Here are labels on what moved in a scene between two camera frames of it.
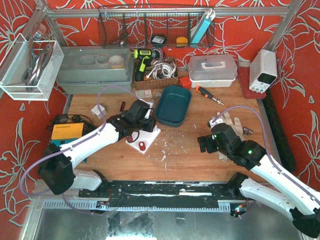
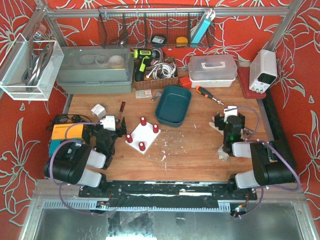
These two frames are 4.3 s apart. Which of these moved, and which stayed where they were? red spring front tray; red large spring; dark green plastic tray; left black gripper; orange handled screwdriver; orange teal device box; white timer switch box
Moved: left black gripper
Stayed: orange teal device box; white timer switch box; dark green plastic tray; orange handled screwdriver; red large spring; red spring front tray
